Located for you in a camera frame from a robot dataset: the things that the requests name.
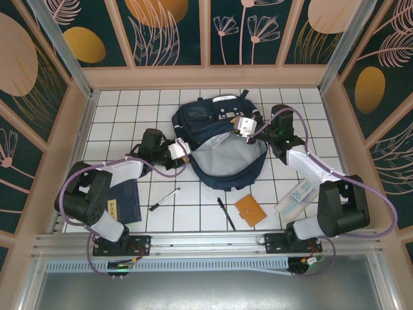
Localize aluminium mounting rail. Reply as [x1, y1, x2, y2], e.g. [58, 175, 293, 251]
[32, 228, 383, 259]

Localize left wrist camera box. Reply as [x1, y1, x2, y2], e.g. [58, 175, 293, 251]
[166, 138, 192, 161]

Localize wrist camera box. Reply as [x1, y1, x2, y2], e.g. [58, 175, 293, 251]
[166, 138, 192, 161]
[234, 116, 259, 143]

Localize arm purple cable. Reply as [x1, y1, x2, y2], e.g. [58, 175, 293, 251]
[59, 147, 191, 279]
[250, 107, 398, 278]

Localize slotted grey cable duct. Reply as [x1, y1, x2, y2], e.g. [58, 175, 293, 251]
[45, 256, 291, 276]

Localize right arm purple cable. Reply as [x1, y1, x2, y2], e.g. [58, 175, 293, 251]
[250, 107, 398, 278]

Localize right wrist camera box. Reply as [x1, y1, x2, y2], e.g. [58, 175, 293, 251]
[234, 116, 259, 143]

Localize silver pen with black cap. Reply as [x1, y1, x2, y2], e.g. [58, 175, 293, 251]
[148, 187, 181, 212]

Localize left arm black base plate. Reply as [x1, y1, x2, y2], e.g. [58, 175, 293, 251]
[92, 234, 152, 258]

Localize tan leather wallet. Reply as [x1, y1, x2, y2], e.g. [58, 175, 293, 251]
[234, 193, 267, 227]

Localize navy blue backpack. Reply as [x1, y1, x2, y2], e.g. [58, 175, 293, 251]
[170, 89, 269, 191]

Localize clear plastic pencil case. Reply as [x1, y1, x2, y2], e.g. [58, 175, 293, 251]
[274, 179, 316, 221]

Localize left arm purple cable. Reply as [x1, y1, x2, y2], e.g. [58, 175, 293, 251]
[59, 147, 191, 279]

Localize grey metal sheet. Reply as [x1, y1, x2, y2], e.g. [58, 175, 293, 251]
[35, 273, 385, 310]

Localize navy blue notebook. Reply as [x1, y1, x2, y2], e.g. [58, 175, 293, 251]
[108, 179, 143, 224]

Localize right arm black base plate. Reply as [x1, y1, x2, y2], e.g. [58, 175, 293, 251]
[263, 232, 323, 256]

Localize aluminium corner post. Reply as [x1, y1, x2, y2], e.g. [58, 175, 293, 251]
[25, 0, 94, 96]
[317, 0, 381, 94]

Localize black round cable hub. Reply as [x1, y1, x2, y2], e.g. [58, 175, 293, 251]
[107, 260, 135, 279]
[288, 256, 325, 278]

